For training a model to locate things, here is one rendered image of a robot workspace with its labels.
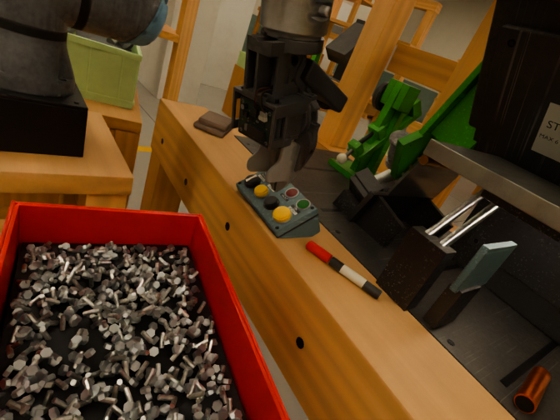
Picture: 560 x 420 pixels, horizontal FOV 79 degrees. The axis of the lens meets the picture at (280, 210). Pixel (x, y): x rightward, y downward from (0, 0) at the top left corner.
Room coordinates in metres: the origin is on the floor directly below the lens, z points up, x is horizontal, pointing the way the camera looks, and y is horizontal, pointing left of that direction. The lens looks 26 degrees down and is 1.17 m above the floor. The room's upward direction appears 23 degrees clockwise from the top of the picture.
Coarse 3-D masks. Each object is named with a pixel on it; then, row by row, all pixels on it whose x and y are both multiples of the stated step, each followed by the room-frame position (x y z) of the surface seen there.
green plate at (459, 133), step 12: (468, 84) 0.59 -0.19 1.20; (456, 96) 0.60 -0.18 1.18; (468, 96) 0.60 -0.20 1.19; (444, 108) 0.60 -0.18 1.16; (456, 108) 0.60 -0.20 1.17; (468, 108) 0.59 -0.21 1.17; (432, 120) 0.61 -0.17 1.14; (444, 120) 0.61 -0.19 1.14; (456, 120) 0.59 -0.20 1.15; (468, 120) 0.58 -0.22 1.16; (420, 132) 0.61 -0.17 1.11; (432, 132) 0.61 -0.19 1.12; (444, 132) 0.60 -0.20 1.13; (456, 132) 0.59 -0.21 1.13; (468, 132) 0.57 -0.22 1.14; (456, 144) 0.58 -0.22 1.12; (468, 144) 0.57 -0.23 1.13; (420, 156) 0.65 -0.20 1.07
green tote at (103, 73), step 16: (80, 48) 0.95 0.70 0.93; (96, 48) 0.97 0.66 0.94; (112, 48) 0.99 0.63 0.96; (80, 64) 0.95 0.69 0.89; (96, 64) 0.98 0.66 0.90; (112, 64) 1.00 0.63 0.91; (128, 64) 1.02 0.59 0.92; (80, 80) 0.96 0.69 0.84; (96, 80) 0.98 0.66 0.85; (112, 80) 1.00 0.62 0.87; (128, 80) 1.03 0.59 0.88; (96, 96) 0.98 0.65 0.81; (112, 96) 1.01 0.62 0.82; (128, 96) 1.03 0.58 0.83
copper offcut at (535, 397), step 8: (536, 368) 0.38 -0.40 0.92; (544, 368) 0.38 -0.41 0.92; (528, 376) 0.36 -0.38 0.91; (536, 376) 0.36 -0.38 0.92; (544, 376) 0.36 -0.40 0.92; (528, 384) 0.34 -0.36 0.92; (536, 384) 0.34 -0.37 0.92; (544, 384) 0.35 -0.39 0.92; (520, 392) 0.32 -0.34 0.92; (528, 392) 0.32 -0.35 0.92; (536, 392) 0.33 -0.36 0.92; (520, 400) 0.32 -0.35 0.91; (528, 400) 0.31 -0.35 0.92; (536, 400) 0.32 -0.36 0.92; (520, 408) 0.31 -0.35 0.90; (528, 408) 0.31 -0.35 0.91; (536, 408) 0.31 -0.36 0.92
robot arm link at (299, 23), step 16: (272, 0) 0.38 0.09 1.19; (288, 0) 0.37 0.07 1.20; (304, 0) 0.38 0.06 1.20; (320, 0) 0.38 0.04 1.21; (272, 16) 0.38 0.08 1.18; (288, 16) 0.38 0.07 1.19; (304, 16) 0.38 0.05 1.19; (320, 16) 0.39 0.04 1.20; (272, 32) 0.39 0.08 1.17; (288, 32) 0.38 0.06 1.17; (304, 32) 0.38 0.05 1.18; (320, 32) 0.40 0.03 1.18
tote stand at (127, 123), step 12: (96, 108) 0.93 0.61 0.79; (108, 108) 0.97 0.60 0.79; (120, 108) 1.00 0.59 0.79; (132, 108) 1.05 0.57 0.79; (108, 120) 0.91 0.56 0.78; (120, 120) 0.93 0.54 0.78; (132, 120) 0.95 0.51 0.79; (120, 132) 0.93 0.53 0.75; (132, 132) 0.95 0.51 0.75; (120, 144) 0.93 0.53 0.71; (132, 144) 0.95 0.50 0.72; (132, 156) 0.96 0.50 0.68; (132, 168) 0.96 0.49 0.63; (0, 192) 0.78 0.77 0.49; (0, 204) 0.78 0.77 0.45
